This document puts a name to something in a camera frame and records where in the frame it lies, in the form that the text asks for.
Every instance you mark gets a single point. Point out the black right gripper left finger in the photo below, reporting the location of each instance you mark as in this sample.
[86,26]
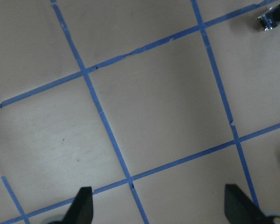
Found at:
[81,210]

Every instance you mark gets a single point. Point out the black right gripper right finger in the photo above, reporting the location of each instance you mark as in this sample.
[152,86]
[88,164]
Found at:
[239,209]

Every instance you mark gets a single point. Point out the brown paper table cover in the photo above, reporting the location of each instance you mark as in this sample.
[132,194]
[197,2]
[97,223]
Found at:
[155,104]

